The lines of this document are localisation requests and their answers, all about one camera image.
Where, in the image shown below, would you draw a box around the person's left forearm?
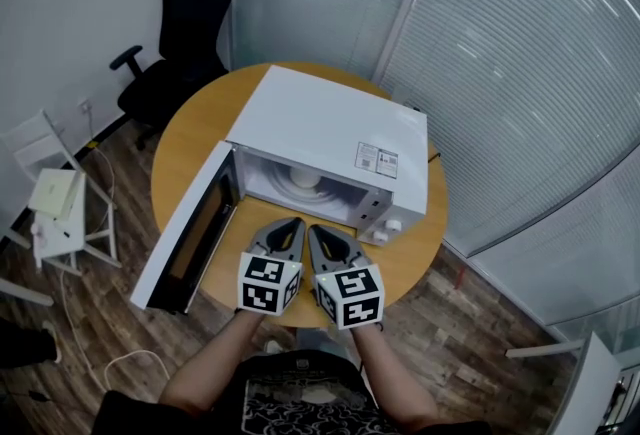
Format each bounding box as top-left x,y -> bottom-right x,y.
159,310 -> 269,417

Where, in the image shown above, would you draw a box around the flat white box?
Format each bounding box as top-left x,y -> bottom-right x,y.
27,167 -> 86,220

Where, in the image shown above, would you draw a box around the white desk with slanted legs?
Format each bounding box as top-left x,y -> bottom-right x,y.
0,227 -> 55,308

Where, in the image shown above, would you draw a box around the person's right forearm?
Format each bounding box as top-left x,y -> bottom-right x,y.
349,325 -> 441,429

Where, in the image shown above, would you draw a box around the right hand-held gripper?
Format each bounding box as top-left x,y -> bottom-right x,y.
307,222 -> 385,331

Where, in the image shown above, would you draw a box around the black office chair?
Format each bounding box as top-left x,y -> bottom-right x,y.
109,0 -> 237,150

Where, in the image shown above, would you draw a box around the white folding chair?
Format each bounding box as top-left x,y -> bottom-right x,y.
0,108 -> 123,277

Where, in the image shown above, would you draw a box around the cream cup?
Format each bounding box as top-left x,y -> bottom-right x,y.
291,166 -> 320,189

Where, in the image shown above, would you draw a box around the white floor cable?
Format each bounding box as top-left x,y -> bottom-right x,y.
59,147 -> 169,394

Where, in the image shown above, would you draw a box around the white window blinds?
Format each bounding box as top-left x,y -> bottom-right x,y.
234,0 -> 640,324

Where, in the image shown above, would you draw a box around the person's black printed shirt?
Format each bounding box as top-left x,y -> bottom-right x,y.
92,350 -> 494,435

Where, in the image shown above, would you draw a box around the white microwave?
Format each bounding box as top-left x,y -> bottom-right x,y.
130,64 -> 430,314

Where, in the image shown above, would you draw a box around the white desk with straight edge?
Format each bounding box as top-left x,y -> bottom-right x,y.
504,330 -> 640,435

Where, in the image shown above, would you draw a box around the person's grey shorts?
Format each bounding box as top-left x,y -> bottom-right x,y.
294,326 -> 359,354

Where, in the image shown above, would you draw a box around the round wooden table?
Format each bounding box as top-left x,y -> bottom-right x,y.
150,61 -> 449,329

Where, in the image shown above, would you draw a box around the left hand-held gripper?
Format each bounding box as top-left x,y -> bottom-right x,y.
237,217 -> 307,314

